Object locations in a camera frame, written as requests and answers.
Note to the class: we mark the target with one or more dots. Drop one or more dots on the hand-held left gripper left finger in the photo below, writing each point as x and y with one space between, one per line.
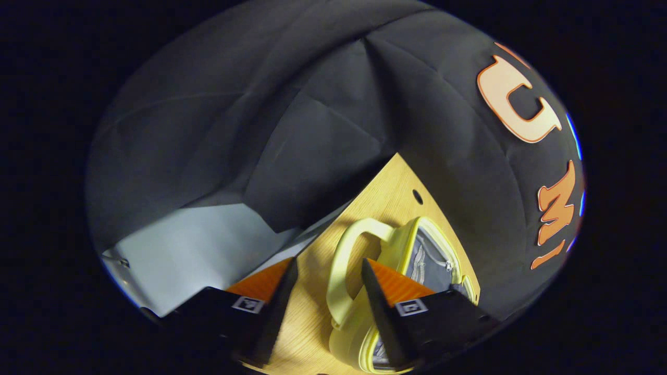
279 312

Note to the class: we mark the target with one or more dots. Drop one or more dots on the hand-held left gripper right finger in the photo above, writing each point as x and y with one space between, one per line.
383 312

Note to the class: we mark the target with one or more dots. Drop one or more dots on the pale yellow suitcase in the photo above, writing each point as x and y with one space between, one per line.
398 250

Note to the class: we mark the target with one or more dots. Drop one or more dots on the black backdrop cloth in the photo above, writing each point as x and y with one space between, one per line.
312 104

